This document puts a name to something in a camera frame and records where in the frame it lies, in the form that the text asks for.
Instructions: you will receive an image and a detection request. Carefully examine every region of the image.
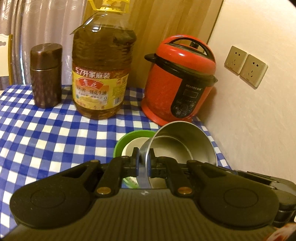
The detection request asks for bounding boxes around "grey curtain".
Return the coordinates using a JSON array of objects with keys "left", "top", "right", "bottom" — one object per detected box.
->
[{"left": 1, "top": 0, "right": 87, "bottom": 90}]

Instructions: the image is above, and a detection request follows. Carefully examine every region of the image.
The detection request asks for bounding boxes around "double wall socket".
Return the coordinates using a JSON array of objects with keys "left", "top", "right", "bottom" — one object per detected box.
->
[{"left": 224, "top": 46, "right": 268, "bottom": 89}]

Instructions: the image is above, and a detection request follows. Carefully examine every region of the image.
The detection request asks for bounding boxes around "white wooden chair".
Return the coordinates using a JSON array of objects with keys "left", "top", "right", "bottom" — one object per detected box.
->
[{"left": 0, "top": 34, "right": 13, "bottom": 85}]

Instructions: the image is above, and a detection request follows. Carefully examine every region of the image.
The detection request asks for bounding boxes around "brown cylindrical canister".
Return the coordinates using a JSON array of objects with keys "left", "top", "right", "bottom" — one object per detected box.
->
[{"left": 30, "top": 43, "right": 63, "bottom": 108}]

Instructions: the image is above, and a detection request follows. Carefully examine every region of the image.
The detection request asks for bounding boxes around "large cooking oil bottle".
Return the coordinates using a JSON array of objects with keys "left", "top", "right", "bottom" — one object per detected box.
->
[{"left": 72, "top": 1, "right": 137, "bottom": 120}]

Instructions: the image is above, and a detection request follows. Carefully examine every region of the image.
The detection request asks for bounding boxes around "stainless steel bowl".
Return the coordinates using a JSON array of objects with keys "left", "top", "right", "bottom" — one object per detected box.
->
[{"left": 137, "top": 121, "right": 218, "bottom": 189}]

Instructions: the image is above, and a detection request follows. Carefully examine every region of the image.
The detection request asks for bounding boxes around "red electric pressure cooker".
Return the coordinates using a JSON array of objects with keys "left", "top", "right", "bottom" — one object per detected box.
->
[{"left": 141, "top": 35, "right": 218, "bottom": 126}]

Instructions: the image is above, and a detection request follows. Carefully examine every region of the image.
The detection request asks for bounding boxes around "blue white checkered tablecloth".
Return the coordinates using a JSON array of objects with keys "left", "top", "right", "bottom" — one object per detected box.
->
[{"left": 0, "top": 83, "right": 232, "bottom": 238}]

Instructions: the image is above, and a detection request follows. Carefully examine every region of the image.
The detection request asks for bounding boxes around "green plastic bowl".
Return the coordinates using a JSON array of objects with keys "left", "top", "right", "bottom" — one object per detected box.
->
[{"left": 113, "top": 129, "right": 158, "bottom": 188}]

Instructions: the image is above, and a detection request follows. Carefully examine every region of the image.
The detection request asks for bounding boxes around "white plastic bowl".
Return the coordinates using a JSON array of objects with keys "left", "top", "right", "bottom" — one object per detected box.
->
[{"left": 121, "top": 137, "right": 149, "bottom": 188}]

